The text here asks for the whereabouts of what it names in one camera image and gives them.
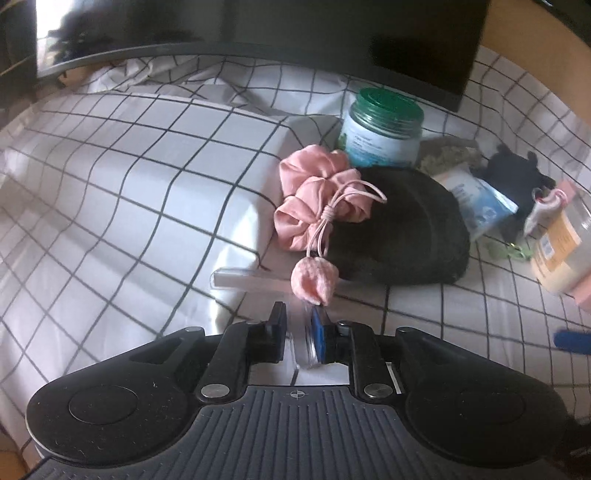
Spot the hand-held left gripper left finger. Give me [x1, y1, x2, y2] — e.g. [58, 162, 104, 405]
[131, 302, 289, 402]

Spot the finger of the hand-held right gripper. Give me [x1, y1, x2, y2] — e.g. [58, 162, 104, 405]
[553, 329, 591, 356]

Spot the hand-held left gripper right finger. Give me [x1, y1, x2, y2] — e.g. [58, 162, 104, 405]
[310, 307, 462, 402]

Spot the green hair clip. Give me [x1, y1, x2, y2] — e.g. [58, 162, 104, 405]
[485, 242, 532, 262]

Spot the pink drawstring pouch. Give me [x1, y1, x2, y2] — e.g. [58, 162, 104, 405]
[273, 144, 387, 306]

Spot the pink box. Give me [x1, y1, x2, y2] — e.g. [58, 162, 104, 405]
[556, 180, 591, 306]

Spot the orange label clear jar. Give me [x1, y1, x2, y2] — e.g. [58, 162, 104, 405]
[530, 196, 591, 296]

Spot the white red sock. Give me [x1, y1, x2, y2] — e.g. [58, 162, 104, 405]
[524, 187, 568, 237]

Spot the black cloth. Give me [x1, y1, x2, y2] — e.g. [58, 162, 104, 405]
[323, 167, 471, 286]

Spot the blue white tissue packet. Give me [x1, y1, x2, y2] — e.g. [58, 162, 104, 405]
[434, 168, 520, 241]

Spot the black plush toy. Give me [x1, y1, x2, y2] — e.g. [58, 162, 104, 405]
[480, 144, 557, 232]

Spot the white checkered cloth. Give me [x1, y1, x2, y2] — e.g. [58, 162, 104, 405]
[0, 46, 591, 462]

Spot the green lid jar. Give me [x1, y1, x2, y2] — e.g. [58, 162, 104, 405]
[341, 88, 424, 171]

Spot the patterned beige pouch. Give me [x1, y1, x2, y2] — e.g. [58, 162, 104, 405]
[418, 138, 483, 176]

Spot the black monitor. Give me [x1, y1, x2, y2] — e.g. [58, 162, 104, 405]
[36, 0, 491, 113]

